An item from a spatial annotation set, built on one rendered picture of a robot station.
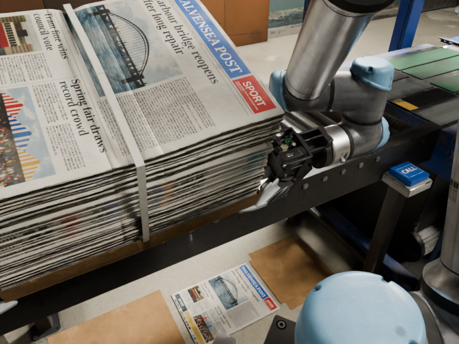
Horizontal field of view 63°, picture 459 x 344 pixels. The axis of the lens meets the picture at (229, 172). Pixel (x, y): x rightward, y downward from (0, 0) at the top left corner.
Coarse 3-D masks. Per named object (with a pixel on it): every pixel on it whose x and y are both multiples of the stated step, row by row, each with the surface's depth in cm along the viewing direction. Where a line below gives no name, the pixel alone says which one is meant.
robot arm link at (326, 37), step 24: (312, 0) 44; (336, 0) 37; (360, 0) 36; (384, 0) 36; (312, 24) 45; (336, 24) 42; (360, 24) 42; (312, 48) 49; (336, 48) 47; (288, 72) 61; (312, 72) 54; (336, 72) 57; (288, 96) 66; (312, 96) 63
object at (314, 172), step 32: (416, 128) 116; (352, 160) 102; (384, 160) 110; (416, 160) 119; (288, 192) 95; (320, 192) 102; (224, 224) 89; (256, 224) 96; (160, 256) 84; (192, 256) 90; (64, 288) 76; (96, 288) 80; (0, 320) 72; (32, 320) 76
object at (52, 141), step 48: (0, 48) 44; (48, 48) 46; (0, 96) 40; (48, 96) 42; (0, 144) 37; (48, 144) 38; (96, 144) 39; (0, 192) 34; (48, 192) 36; (96, 192) 40; (0, 240) 38; (48, 240) 42; (96, 240) 47; (0, 288) 46
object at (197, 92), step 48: (144, 0) 54; (192, 0) 56; (144, 48) 48; (192, 48) 49; (144, 96) 44; (192, 96) 44; (240, 96) 45; (192, 144) 41; (240, 144) 46; (192, 192) 50; (240, 192) 56
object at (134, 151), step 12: (72, 12) 50; (72, 24) 48; (84, 36) 47; (96, 60) 44; (96, 72) 43; (108, 84) 42; (108, 96) 42; (120, 108) 41; (120, 120) 40; (132, 144) 39; (132, 156) 39
